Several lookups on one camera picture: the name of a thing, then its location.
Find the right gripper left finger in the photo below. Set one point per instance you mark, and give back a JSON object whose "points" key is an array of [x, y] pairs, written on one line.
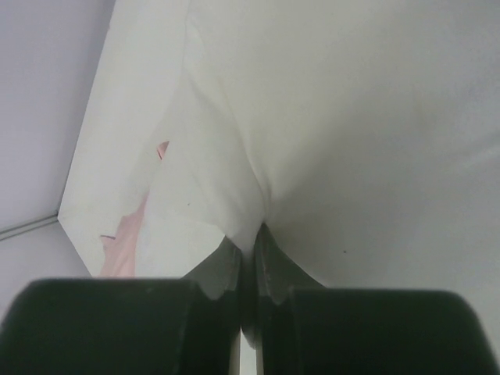
{"points": [[220, 273]]}

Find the pink Journey pillow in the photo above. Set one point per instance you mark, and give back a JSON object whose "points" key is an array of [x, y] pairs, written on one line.
{"points": [[120, 249]]}

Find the white pillow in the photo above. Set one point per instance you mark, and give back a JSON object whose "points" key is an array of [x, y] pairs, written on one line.
{"points": [[364, 134]]}

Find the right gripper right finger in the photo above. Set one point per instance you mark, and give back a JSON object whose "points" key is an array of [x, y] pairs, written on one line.
{"points": [[276, 274]]}

